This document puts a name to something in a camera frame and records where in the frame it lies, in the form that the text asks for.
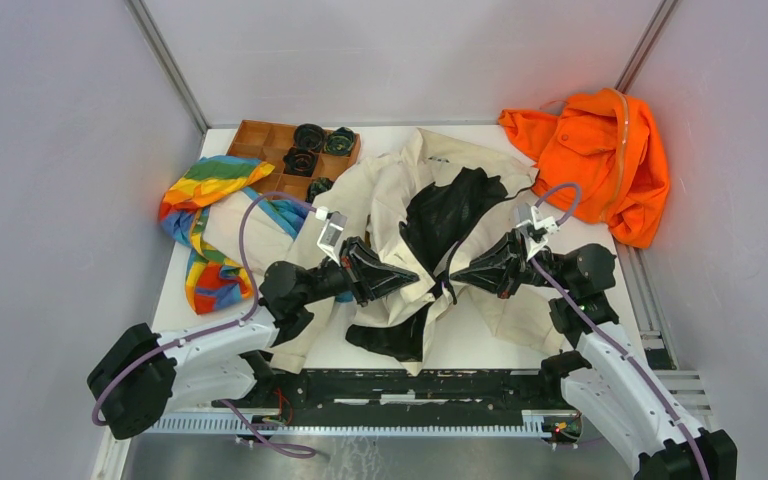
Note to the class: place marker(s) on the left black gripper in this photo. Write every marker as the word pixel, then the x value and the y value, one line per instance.
pixel 381 276

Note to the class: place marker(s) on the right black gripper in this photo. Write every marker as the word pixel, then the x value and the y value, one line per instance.
pixel 494 271

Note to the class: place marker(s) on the beige zip jacket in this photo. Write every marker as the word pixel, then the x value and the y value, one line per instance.
pixel 432 207

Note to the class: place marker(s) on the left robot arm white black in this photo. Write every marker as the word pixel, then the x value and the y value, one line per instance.
pixel 147 374

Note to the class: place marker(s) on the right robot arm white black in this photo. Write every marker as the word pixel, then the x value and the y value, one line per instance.
pixel 601 377

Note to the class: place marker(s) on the orange jacket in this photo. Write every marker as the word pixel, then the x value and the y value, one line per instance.
pixel 602 156

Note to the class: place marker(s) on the black rolled sock near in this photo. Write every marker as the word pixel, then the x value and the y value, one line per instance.
pixel 318 186

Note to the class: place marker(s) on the black rolled sock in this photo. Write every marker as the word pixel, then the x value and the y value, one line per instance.
pixel 300 162
pixel 340 142
pixel 310 137
pixel 318 186

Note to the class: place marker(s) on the black rolled sock middle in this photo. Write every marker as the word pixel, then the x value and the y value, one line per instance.
pixel 300 162

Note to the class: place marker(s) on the black rolled sock far right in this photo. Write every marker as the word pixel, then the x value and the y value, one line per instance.
pixel 340 142

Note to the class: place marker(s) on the brown wooden compartment tray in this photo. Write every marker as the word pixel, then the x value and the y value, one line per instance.
pixel 269 142

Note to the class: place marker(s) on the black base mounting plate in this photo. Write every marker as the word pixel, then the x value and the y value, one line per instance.
pixel 410 397

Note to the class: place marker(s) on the black rolled sock far left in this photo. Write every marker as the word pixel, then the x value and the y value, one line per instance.
pixel 310 137

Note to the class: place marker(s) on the rainbow striped garment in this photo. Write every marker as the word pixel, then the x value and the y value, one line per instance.
pixel 205 212

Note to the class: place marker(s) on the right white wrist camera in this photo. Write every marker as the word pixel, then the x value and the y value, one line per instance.
pixel 534 227

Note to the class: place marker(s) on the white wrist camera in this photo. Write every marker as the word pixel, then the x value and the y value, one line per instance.
pixel 329 240
pixel 534 227

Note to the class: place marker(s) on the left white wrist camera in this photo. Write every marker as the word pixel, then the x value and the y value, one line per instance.
pixel 329 240

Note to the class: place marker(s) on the aluminium frame rail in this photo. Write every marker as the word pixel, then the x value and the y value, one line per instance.
pixel 384 427

